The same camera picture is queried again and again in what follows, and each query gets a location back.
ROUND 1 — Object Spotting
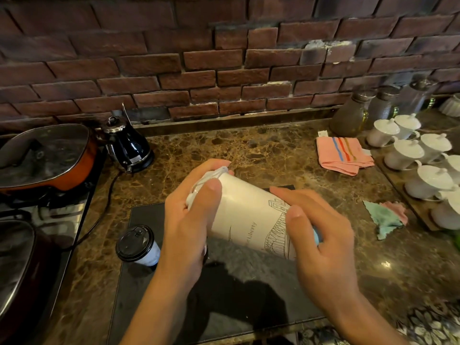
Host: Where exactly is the person's right hand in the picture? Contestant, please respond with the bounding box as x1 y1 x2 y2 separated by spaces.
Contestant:
270 187 361 314

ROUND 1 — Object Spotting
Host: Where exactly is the person's left hand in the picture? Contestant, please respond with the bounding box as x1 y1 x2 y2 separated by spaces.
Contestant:
157 159 235 285

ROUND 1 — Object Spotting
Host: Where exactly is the white printed paper cup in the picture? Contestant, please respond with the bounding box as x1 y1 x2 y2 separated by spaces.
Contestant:
186 167 321 261

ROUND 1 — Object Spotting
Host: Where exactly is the person's right forearm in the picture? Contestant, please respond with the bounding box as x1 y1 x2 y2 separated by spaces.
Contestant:
322 287 410 345

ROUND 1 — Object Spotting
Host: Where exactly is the person's left forearm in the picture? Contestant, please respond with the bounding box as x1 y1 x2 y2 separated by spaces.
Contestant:
119 261 205 345

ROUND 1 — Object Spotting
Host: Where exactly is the pink striped cloth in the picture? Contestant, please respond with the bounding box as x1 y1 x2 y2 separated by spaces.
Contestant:
316 137 375 177

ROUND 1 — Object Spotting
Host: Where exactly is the black rectangular mat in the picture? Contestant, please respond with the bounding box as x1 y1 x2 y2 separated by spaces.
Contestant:
107 184 326 345

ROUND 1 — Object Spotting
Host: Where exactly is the teal cleaning cloth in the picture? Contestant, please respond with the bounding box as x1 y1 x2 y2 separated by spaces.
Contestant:
362 200 405 241

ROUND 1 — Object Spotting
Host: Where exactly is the paper cup with black lid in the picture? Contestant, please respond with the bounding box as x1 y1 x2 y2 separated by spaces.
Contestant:
115 225 161 267

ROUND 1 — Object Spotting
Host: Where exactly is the black electric kettle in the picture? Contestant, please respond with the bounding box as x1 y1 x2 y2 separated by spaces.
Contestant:
102 103 155 173

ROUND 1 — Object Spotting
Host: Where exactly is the small pink cleaning cloth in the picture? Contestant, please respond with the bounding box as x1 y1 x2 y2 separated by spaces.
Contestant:
380 201 409 227

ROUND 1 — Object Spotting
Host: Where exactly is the wooden tray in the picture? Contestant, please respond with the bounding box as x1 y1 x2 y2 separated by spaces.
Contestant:
359 134 460 233

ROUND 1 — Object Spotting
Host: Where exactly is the group of white lidded cups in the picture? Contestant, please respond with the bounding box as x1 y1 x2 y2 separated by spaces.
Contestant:
366 113 460 231

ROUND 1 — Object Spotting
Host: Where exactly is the black glass stove top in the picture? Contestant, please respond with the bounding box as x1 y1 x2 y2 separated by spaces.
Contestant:
0 145 106 345

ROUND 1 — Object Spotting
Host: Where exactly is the floral patterned cloth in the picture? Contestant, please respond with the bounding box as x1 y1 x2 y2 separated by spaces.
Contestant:
298 297 460 345

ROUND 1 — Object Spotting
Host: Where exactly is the red pan with glass lid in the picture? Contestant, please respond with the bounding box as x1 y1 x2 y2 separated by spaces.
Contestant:
0 123 100 196

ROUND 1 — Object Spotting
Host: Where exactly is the white ribbed dish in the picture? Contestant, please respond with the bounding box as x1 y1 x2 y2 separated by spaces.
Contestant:
438 92 460 118

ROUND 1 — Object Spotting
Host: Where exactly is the dark red pot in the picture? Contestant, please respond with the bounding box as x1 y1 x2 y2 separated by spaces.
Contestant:
0 218 52 345

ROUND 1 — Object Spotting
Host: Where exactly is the black kettle cable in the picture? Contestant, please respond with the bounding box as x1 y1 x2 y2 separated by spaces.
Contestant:
60 171 121 253

